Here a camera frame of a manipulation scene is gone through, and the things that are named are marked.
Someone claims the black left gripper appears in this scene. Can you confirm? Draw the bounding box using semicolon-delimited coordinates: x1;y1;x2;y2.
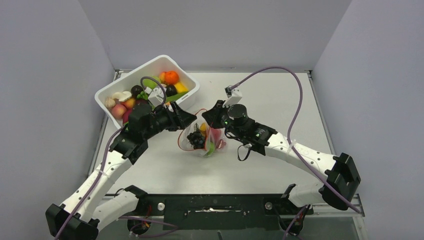
143;100;196;140

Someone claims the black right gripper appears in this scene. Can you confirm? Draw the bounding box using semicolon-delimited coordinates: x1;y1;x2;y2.
203;100;245;140

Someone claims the yellow orange fruit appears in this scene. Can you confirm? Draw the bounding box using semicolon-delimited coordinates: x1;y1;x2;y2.
199;122;208;136

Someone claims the red apple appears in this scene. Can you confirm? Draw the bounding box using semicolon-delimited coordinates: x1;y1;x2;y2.
210;128;222;144

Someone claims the clear zip top bag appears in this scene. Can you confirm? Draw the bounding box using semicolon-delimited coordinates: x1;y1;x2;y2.
177;108;228;158

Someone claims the dark grape bunch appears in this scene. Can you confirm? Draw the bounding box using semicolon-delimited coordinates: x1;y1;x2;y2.
187;130;206;150

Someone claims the red grape bunch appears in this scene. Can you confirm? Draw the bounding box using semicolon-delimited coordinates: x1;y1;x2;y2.
215;139;227;150

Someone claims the lime green fruit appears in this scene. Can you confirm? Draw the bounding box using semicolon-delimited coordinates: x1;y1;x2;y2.
205;142;215;157

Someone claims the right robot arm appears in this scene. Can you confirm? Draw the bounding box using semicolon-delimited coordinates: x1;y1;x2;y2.
202;100;361;214

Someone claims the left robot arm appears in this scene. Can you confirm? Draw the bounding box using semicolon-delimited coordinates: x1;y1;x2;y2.
46;101;197;240

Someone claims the white plastic food bin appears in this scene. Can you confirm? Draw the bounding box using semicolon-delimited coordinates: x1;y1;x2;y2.
94;54;200;129

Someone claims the green cucumber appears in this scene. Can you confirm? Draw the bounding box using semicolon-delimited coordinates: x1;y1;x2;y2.
165;91;188;103

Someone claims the yellow lemon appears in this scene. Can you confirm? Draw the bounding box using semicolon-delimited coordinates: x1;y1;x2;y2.
174;82;189;94

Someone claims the dark purple plum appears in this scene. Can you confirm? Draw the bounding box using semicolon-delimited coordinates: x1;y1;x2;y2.
165;84;178;97

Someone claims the orange tangerine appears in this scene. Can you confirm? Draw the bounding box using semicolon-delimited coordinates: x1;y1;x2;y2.
164;71;180;85

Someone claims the green cabbage ball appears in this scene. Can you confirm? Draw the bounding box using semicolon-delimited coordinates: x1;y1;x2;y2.
142;76;161;89

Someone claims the dark purple mangosteen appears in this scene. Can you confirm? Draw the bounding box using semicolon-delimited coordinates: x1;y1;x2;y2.
130;85;144;98

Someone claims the orange peach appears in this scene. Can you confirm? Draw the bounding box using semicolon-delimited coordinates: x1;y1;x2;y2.
121;97;136;110

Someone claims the purple sweet potato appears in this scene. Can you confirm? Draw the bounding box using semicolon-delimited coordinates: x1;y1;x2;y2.
122;109;133;125

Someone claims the pink apple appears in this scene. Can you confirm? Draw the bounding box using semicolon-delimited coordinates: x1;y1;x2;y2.
110;104;127;120

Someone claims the white garlic bulb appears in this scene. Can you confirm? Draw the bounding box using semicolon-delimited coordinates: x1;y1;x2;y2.
104;96;116;109

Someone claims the black mounting plate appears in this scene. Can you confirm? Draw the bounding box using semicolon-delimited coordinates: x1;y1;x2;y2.
134;193;300;231

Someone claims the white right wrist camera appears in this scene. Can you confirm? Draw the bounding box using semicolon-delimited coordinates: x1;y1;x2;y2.
223;85;243;108

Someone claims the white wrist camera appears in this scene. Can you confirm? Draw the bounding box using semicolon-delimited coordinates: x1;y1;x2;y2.
145;87;166;108
223;85;243;108

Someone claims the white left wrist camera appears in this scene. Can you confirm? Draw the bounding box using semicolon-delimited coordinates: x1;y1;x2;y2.
145;87;166;108

